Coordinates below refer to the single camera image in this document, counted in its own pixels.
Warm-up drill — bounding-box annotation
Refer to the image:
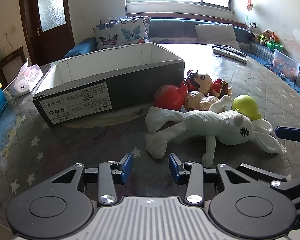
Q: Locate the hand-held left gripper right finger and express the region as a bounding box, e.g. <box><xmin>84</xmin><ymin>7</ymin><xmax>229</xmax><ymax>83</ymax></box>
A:
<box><xmin>168</xmin><ymin>153</ymin><xmax>252</xmax><ymax>205</ymax></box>

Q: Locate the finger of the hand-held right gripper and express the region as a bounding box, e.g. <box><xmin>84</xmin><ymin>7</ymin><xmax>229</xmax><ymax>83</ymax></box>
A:
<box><xmin>275</xmin><ymin>126</ymin><xmax>300</xmax><ymax>143</ymax></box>
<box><xmin>236</xmin><ymin>163</ymin><xmax>300</xmax><ymax>199</ymax></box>

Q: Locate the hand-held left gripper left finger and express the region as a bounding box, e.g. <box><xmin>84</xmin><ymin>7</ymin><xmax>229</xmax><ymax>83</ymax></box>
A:
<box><xmin>50</xmin><ymin>152</ymin><xmax>133</xmax><ymax>205</ymax></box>

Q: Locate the green round toy figure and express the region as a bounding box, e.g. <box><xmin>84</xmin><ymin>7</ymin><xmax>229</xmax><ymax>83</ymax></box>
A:
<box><xmin>231</xmin><ymin>95</ymin><xmax>262</xmax><ymax>120</ymax></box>

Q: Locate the white plush rabbit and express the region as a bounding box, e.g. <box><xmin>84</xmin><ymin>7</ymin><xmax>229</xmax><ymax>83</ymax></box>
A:
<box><xmin>144</xmin><ymin>95</ymin><xmax>283</xmax><ymax>168</ymax></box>

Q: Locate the red round toy figure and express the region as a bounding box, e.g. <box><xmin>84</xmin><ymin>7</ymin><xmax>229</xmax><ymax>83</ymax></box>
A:
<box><xmin>154</xmin><ymin>81</ymin><xmax>188</xmax><ymax>110</ymax></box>

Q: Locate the tan doll figure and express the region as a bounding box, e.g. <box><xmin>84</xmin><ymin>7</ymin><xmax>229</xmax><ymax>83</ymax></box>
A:
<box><xmin>184</xmin><ymin>90</ymin><xmax>222</xmax><ymax>112</ymax></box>

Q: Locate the black white cardboard box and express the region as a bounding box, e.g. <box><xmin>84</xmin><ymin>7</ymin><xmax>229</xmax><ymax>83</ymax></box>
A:
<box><xmin>32</xmin><ymin>42</ymin><xmax>185</xmax><ymax>127</ymax></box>

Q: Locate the doll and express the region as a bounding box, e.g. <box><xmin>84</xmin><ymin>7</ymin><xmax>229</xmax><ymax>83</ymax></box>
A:
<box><xmin>184</xmin><ymin>70</ymin><xmax>233</xmax><ymax>98</ymax></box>

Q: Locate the grey quilted desktop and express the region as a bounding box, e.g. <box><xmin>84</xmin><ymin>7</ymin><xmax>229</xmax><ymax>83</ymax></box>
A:
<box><xmin>0</xmin><ymin>43</ymin><xmax>300</xmax><ymax>220</ymax></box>

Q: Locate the clear plastic storage bin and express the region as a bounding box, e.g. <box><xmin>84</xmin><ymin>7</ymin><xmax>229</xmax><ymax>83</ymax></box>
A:
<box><xmin>272</xmin><ymin>49</ymin><xmax>300</xmax><ymax>82</ymax></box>

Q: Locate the green plastic basin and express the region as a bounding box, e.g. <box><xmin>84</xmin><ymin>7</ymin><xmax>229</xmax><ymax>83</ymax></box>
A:
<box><xmin>267</xmin><ymin>41</ymin><xmax>284</xmax><ymax>52</ymax></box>

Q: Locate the white remote control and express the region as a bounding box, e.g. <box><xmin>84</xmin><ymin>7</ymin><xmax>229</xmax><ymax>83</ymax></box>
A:
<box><xmin>212</xmin><ymin>49</ymin><xmax>248</xmax><ymax>64</ymax></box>

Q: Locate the black remote control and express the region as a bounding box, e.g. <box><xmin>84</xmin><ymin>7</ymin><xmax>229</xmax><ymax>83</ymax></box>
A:
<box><xmin>213</xmin><ymin>45</ymin><xmax>247</xmax><ymax>57</ymax></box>

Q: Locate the black white cow plush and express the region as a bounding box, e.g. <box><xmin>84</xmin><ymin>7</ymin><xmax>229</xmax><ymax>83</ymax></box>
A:
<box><xmin>247</xmin><ymin>22</ymin><xmax>258</xmax><ymax>39</ymax></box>

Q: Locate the plain white pillow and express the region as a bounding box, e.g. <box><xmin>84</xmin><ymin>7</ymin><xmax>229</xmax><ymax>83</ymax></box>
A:
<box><xmin>194</xmin><ymin>24</ymin><xmax>242</xmax><ymax>52</ymax></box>

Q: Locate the pink white tissue pack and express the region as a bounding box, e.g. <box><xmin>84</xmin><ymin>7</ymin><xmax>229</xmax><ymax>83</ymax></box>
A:
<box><xmin>9</xmin><ymin>58</ymin><xmax>43</xmax><ymax>98</ymax></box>

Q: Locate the colourful pinwheel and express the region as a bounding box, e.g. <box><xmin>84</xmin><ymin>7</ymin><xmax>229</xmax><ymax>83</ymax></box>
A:
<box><xmin>245</xmin><ymin>0</ymin><xmax>255</xmax><ymax>29</ymax></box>

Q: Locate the butterfly print pillow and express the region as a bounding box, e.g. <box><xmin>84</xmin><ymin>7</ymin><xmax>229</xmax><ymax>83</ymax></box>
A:
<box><xmin>100</xmin><ymin>16</ymin><xmax>152</xmax><ymax>39</ymax></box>
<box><xmin>94</xmin><ymin>19</ymin><xmax>149</xmax><ymax>50</ymax></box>

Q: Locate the blue sofa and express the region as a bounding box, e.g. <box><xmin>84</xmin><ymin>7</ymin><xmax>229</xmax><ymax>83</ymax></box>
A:
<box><xmin>64</xmin><ymin>17</ymin><xmax>300</xmax><ymax>105</ymax></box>

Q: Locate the dark wooden glass door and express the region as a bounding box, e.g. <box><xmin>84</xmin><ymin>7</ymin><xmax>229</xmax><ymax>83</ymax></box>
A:
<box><xmin>19</xmin><ymin>0</ymin><xmax>75</xmax><ymax>65</ymax></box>

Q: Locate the dark wooden cabinet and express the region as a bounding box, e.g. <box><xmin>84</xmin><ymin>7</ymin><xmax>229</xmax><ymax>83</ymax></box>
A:
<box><xmin>0</xmin><ymin>46</ymin><xmax>27</xmax><ymax>85</ymax></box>

